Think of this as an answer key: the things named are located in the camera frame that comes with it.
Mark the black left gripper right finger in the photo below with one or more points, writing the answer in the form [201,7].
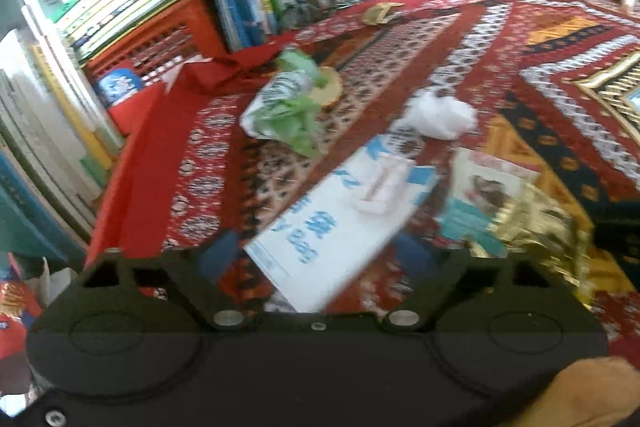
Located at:
[433,274]

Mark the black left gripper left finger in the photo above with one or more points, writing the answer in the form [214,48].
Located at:
[196,272]

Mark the rice snack packet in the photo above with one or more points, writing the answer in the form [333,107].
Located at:
[480,186]

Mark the gold foil wrapper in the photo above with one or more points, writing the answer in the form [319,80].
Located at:
[534,223]

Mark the white blue paper bag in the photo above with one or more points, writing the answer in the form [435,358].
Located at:
[316,247]

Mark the white tissue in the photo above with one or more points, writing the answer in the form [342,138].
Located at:
[443,118]

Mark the green leaf plastic bottle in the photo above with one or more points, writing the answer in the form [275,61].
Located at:
[283,110]

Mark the pink white tissue pack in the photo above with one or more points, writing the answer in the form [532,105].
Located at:
[382,184]

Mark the left upright books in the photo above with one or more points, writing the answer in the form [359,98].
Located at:
[58,146]

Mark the left hand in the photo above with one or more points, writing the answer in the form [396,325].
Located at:
[590,392]

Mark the red fabric toy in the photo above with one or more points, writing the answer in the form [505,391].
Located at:
[19,308]

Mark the red patterned tablecloth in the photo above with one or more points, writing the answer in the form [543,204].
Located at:
[188,168]

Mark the red plastic basket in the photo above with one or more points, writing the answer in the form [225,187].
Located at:
[179,30]

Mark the small gold wrapper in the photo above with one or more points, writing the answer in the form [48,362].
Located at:
[381,13]

